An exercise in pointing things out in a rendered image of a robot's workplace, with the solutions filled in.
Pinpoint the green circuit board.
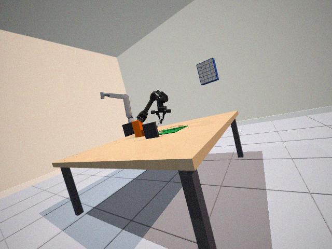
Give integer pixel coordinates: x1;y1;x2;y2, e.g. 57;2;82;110
158;126;187;135

